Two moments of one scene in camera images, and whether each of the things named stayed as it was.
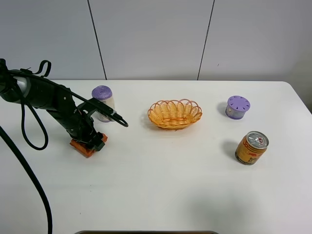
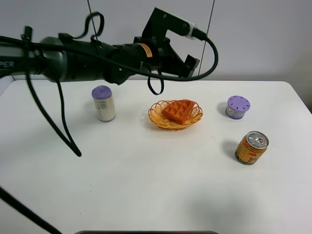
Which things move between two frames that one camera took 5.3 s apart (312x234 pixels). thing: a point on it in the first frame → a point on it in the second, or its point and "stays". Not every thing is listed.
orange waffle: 86,149 → 178,111
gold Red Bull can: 250,147 stays
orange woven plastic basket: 174,115 stays
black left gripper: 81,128 → 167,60
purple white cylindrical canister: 104,94 stays
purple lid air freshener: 236,106 stays
